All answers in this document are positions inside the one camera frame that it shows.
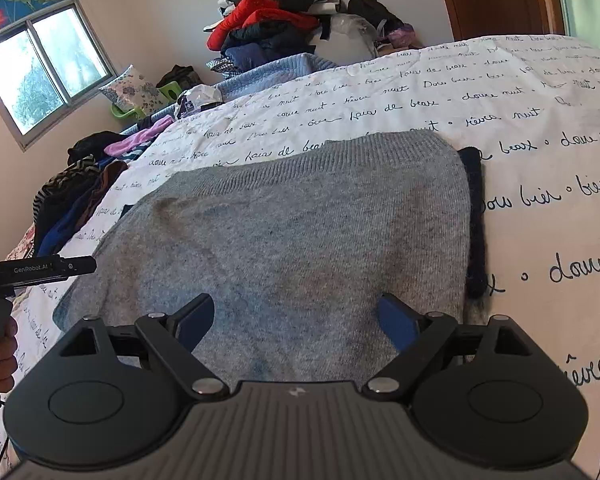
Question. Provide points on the green plastic chair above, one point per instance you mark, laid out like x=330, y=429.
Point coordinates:
x=140, y=102

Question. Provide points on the light blue knit blanket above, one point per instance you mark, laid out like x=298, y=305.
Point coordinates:
x=264, y=77

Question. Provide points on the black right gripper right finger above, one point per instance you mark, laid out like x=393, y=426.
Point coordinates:
x=487, y=394

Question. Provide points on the window with aluminium frame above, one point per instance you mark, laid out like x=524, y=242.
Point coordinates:
x=51, y=63

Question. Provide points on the red and navy clothes heap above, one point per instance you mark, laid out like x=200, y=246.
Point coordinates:
x=252, y=33

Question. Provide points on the white bedspread with blue script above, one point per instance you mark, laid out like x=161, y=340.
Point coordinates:
x=530, y=105

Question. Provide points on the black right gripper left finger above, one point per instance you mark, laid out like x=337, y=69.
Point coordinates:
x=105, y=395

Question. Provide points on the grey knit sweater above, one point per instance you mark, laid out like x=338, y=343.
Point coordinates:
x=296, y=253

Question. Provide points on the pile of dark folded clothes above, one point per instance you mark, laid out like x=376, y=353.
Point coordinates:
x=54, y=200

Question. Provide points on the floral patterned pillow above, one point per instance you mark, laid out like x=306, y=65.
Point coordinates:
x=130, y=77

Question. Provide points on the pink purple garment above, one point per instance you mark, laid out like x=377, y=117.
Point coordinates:
x=140, y=137

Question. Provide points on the person's left hand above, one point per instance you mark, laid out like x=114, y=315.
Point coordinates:
x=8, y=362

